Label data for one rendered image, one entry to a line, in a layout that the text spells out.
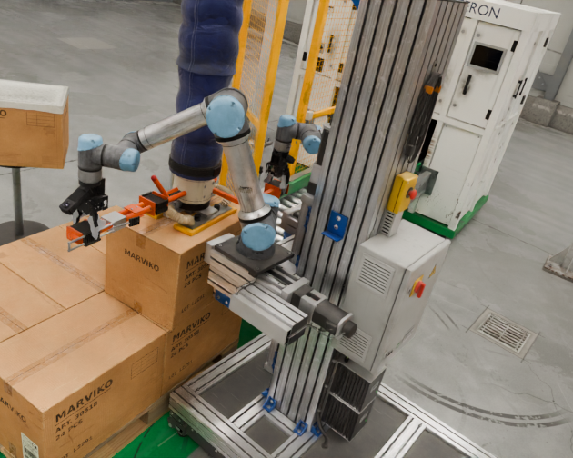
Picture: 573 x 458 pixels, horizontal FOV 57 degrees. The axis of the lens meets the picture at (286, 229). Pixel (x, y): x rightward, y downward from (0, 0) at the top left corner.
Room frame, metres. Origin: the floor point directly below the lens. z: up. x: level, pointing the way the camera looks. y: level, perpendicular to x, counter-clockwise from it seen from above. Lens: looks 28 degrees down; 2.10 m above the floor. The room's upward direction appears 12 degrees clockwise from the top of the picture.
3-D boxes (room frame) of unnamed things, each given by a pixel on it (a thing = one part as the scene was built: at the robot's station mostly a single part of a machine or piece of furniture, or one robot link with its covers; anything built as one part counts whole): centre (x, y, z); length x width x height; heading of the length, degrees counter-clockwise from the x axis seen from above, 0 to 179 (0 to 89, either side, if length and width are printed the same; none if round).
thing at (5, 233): (2.99, 1.77, 0.31); 0.40 x 0.40 x 0.62
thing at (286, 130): (2.27, 0.09, 1.37); 0.09 x 0.08 x 0.11; 101
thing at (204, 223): (2.08, 0.36, 0.97); 0.34 x 0.10 x 0.05; 156
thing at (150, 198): (1.89, 0.55, 1.07); 0.10 x 0.08 x 0.06; 66
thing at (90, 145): (1.59, 0.68, 1.37); 0.09 x 0.08 x 0.11; 94
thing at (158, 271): (2.12, 0.45, 0.75); 0.60 x 0.40 x 0.40; 156
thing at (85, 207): (1.59, 0.68, 1.22); 0.09 x 0.08 x 0.12; 156
